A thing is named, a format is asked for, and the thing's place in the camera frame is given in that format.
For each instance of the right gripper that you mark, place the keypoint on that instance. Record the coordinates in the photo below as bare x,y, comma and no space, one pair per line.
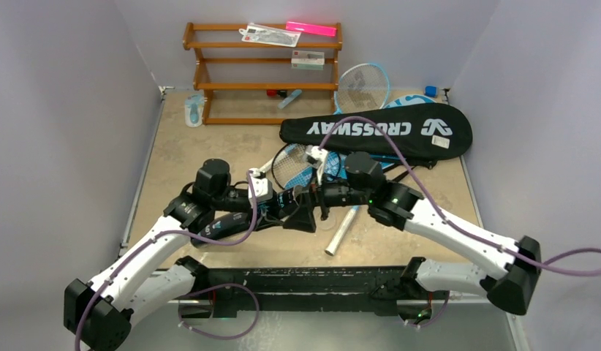
322,197

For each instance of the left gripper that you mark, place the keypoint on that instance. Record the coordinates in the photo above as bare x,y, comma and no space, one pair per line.
248,203

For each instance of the black Crossway racket bag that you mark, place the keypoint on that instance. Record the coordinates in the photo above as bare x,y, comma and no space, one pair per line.
427,131

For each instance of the clear plastic tube lid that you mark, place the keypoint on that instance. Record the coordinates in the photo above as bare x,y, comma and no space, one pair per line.
327,224

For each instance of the black shuttlecock tube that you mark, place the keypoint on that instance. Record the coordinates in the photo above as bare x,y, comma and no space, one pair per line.
271,213

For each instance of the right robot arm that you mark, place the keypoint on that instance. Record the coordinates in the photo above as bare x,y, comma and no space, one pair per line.
499,268

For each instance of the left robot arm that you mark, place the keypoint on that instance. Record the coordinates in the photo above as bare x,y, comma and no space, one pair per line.
102,311

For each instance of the light blue badminton racket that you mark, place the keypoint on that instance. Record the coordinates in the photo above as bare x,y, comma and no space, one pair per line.
362,87

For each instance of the light blue packaged item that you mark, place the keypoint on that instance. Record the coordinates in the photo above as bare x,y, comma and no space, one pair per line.
193,109

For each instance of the light blue strip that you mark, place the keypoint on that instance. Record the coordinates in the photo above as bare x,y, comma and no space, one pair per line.
289,98

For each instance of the red black small object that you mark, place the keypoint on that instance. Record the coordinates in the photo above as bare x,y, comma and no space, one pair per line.
282,93

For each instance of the wooden shelf rack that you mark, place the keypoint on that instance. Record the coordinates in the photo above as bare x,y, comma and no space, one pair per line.
264,73

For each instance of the white green box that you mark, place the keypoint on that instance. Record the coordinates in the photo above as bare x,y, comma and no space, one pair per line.
308,60

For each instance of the white blister package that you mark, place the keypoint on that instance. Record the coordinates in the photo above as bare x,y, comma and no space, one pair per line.
267,35

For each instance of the small blue cube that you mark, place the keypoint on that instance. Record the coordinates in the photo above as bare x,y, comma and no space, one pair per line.
431,91

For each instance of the pink bar on shelf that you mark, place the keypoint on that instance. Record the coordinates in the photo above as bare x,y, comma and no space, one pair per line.
314,29

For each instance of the white racket handle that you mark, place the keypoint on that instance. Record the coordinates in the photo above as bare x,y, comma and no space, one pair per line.
341,231

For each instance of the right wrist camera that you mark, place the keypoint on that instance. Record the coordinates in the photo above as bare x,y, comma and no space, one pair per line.
317,157

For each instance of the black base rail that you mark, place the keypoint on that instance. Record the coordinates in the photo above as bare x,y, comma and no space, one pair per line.
385,291

